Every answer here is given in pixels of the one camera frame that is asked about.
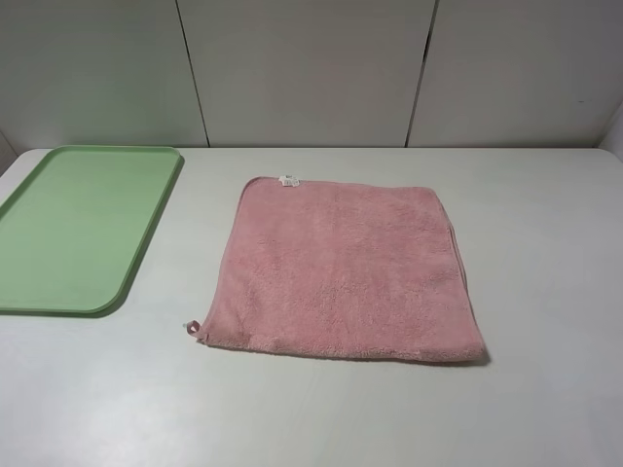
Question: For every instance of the pink terry towel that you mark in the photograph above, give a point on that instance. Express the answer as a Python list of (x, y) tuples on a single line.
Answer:
[(342, 271)]

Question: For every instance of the green plastic tray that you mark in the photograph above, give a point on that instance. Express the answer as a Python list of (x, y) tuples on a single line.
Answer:
[(74, 231)]

